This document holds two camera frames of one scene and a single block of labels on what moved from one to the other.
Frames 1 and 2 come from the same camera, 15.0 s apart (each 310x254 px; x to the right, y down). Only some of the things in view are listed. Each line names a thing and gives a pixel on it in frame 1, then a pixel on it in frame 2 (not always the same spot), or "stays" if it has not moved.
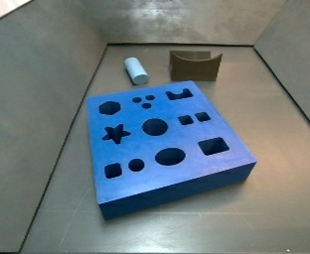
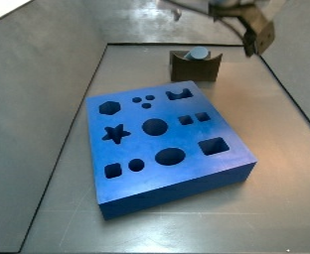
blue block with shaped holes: (162, 149) stays
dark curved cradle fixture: (195, 65) stays
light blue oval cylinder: (136, 70) → (199, 53)
